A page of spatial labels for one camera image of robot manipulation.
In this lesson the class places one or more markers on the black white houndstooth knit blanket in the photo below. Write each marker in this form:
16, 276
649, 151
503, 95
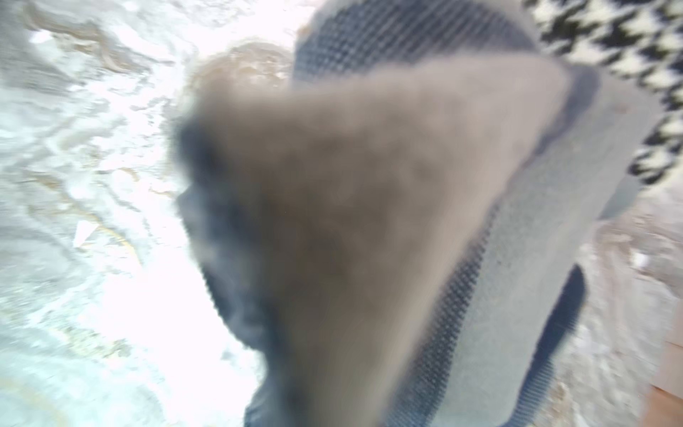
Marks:
639, 41

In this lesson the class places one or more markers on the dark blue blanket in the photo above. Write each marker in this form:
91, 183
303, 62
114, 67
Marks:
396, 228

